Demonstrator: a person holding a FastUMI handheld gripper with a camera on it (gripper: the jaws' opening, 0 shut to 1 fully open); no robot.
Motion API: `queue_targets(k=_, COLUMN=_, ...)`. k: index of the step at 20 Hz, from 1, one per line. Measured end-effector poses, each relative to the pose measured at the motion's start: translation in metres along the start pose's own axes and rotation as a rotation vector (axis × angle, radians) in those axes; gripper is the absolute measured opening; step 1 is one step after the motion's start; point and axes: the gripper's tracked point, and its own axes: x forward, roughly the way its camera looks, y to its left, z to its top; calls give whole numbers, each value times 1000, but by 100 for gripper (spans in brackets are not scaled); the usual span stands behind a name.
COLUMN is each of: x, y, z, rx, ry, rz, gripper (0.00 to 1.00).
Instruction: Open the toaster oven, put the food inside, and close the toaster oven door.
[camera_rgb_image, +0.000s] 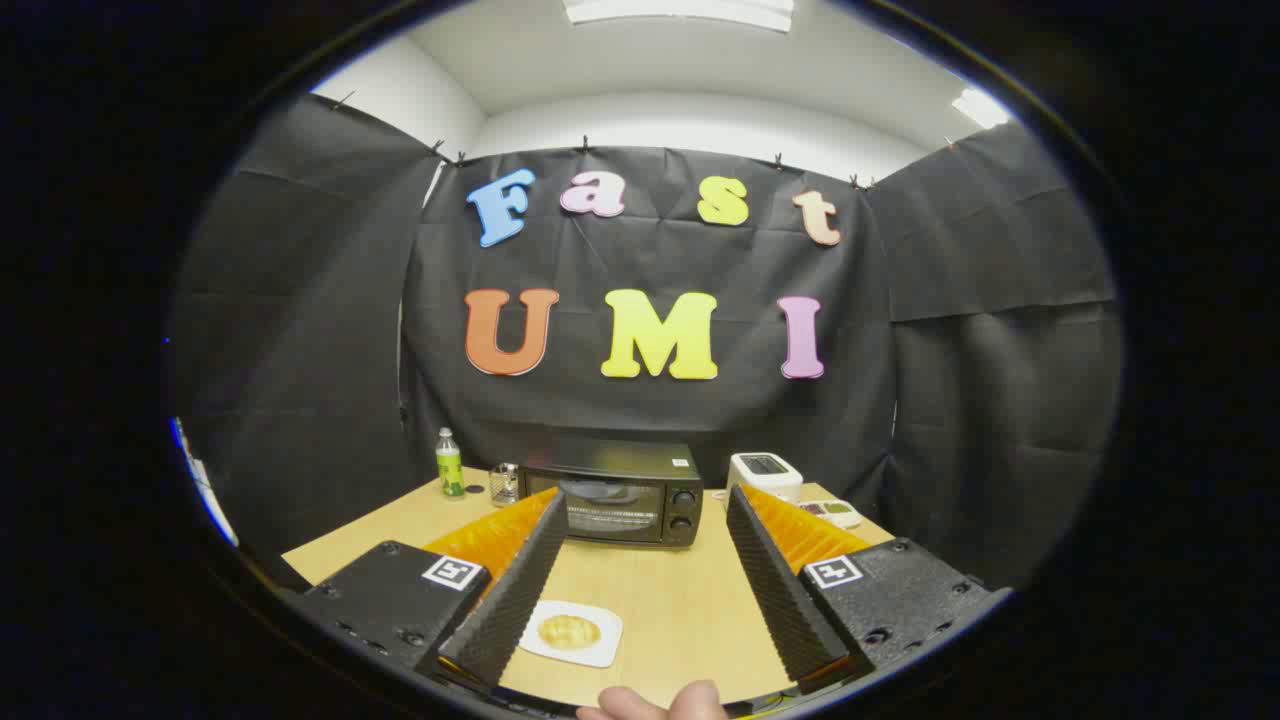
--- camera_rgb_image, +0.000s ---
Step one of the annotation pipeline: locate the white divided snack tray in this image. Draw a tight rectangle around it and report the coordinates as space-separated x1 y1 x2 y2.
800 498 863 530

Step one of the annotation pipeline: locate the golden bread roll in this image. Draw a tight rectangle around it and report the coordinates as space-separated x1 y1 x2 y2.
538 614 602 651

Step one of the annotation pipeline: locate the small ceiling light panel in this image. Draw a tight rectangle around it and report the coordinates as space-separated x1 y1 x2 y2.
950 87 1011 129

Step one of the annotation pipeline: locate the black backdrop cloth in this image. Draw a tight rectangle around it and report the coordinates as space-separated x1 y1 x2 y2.
170 95 1123 591

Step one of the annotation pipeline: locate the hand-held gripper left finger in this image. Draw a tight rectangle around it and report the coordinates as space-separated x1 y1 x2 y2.
285 487 571 691

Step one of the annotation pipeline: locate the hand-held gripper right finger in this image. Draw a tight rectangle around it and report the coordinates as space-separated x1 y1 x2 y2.
725 484 991 696

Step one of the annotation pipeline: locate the green label plastic bottle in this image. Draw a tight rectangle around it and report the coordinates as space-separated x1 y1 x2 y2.
436 428 466 499

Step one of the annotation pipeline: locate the black toaster oven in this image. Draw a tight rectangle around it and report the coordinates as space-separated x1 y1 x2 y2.
517 440 705 548

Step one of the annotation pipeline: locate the white and blue object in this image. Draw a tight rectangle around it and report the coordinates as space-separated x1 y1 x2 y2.
172 418 241 549

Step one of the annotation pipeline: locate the white pop-up toaster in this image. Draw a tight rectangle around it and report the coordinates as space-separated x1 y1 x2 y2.
727 452 804 506

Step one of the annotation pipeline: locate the long ceiling light panel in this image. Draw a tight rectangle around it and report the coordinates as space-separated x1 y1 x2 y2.
562 0 796 33

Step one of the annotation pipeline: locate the white square plate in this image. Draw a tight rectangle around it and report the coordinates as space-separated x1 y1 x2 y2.
518 599 624 669

